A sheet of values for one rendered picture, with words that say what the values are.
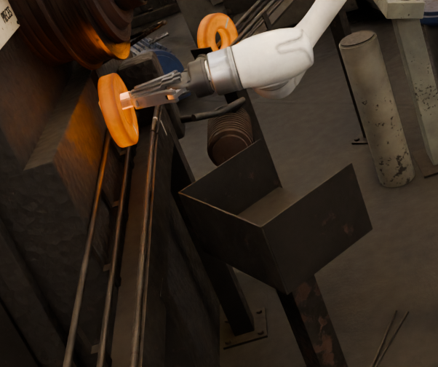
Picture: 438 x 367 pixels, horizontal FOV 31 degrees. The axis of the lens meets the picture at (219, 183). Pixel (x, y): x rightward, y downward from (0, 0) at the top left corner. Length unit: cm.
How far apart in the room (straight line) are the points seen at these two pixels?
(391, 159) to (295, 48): 111
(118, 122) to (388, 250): 108
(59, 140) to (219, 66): 35
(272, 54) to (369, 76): 96
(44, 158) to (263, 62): 46
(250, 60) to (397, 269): 95
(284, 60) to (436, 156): 123
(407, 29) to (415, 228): 61
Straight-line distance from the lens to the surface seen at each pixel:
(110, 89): 158
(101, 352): 126
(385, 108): 253
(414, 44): 252
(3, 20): 153
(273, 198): 153
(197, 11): 462
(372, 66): 247
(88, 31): 160
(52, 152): 143
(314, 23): 172
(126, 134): 158
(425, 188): 260
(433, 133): 265
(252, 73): 155
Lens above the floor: 132
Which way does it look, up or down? 25 degrees down
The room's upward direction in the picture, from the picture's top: 22 degrees counter-clockwise
